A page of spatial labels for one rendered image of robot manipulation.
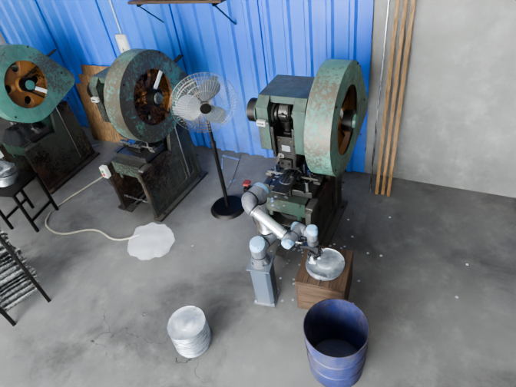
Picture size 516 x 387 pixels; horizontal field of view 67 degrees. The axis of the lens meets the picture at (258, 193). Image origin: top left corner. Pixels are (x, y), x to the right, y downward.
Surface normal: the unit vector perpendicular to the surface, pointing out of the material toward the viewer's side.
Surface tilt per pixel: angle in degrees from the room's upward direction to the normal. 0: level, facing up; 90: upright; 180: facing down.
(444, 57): 90
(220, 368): 0
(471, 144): 90
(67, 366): 0
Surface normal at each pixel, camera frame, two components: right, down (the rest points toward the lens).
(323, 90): -0.35, -0.28
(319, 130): -0.45, 0.33
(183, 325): -0.13, -0.76
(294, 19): -0.44, 0.62
